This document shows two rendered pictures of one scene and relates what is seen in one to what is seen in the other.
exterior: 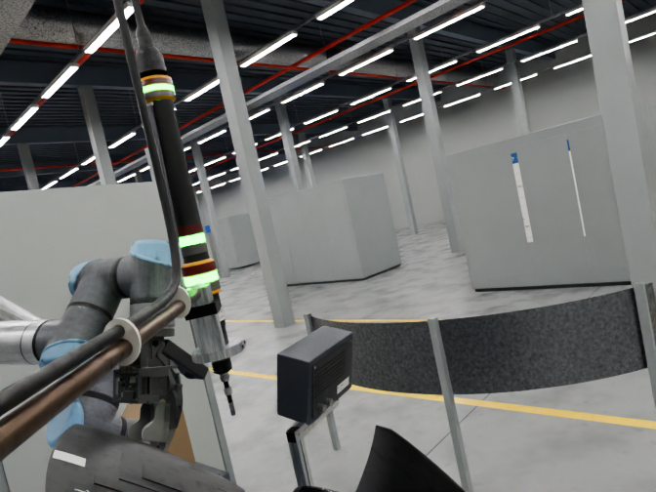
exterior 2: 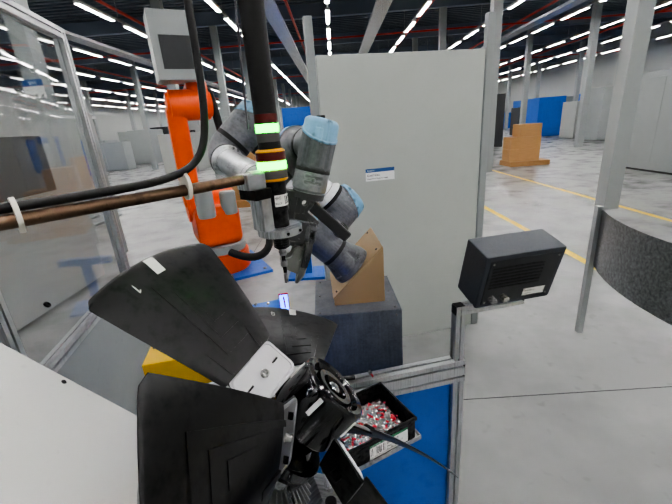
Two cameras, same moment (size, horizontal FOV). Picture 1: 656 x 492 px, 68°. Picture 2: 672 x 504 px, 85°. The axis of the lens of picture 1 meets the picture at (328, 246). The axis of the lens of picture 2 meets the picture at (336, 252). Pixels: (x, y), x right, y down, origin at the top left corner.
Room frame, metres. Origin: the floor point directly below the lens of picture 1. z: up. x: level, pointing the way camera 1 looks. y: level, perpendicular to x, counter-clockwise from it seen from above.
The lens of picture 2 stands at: (0.32, -0.29, 1.61)
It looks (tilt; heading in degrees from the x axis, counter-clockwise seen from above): 19 degrees down; 47
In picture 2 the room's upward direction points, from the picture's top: 4 degrees counter-clockwise
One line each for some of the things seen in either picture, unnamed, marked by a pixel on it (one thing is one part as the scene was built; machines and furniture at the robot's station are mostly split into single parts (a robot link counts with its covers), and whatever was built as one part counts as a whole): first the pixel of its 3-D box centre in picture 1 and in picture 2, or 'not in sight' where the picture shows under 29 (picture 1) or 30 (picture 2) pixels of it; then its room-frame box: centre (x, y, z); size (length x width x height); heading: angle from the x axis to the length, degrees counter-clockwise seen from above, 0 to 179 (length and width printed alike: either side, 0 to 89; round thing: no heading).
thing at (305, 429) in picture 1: (313, 417); (488, 303); (1.36, 0.14, 1.04); 0.24 x 0.03 x 0.03; 148
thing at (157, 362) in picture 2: not in sight; (182, 364); (0.58, 0.63, 1.02); 0.16 x 0.10 x 0.11; 148
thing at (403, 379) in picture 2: not in sight; (329, 395); (0.91, 0.43, 0.82); 0.90 x 0.04 x 0.08; 148
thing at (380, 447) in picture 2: not in sight; (365, 424); (0.88, 0.25, 0.85); 0.22 x 0.17 x 0.07; 164
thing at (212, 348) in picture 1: (209, 320); (271, 203); (0.63, 0.17, 1.50); 0.09 x 0.07 x 0.10; 3
